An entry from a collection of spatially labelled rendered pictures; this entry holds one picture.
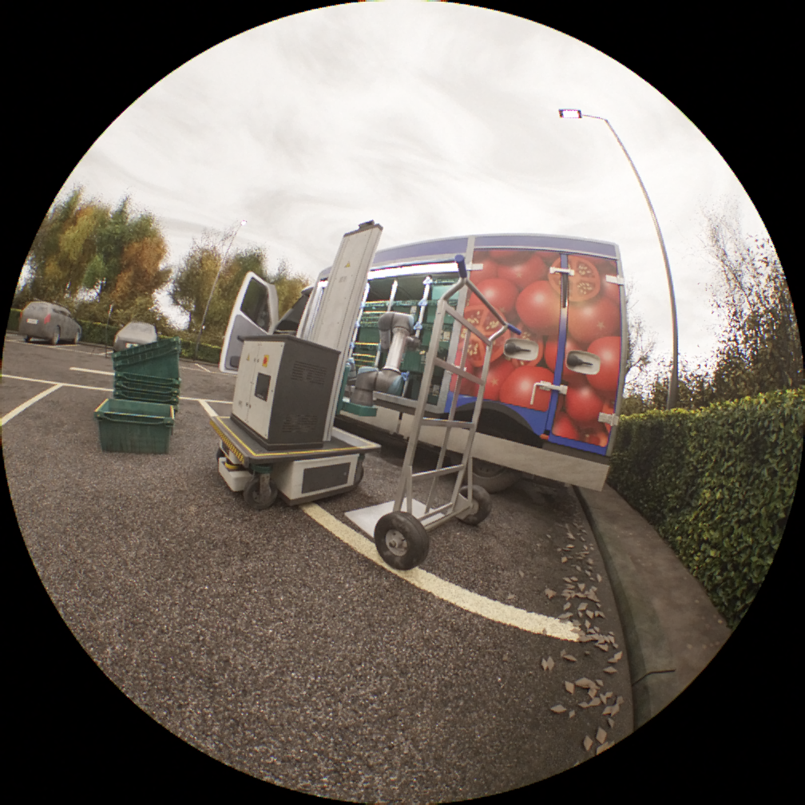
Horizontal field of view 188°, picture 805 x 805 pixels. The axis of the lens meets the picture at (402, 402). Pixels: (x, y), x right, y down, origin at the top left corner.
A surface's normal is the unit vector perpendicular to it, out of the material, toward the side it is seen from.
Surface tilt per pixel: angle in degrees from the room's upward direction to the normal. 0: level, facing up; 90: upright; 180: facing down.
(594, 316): 90
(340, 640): 0
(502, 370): 90
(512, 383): 90
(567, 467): 90
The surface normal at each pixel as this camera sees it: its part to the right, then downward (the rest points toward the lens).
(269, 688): 0.22, -0.98
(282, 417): 0.83, 0.20
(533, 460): -0.53, -0.08
